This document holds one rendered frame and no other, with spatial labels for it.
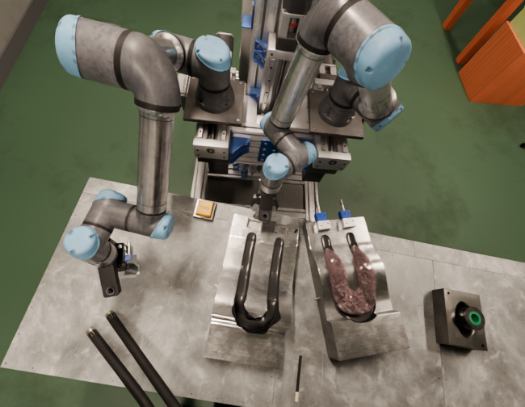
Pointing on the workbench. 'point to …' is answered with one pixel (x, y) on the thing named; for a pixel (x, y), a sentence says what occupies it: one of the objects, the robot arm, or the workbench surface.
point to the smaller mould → (440, 296)
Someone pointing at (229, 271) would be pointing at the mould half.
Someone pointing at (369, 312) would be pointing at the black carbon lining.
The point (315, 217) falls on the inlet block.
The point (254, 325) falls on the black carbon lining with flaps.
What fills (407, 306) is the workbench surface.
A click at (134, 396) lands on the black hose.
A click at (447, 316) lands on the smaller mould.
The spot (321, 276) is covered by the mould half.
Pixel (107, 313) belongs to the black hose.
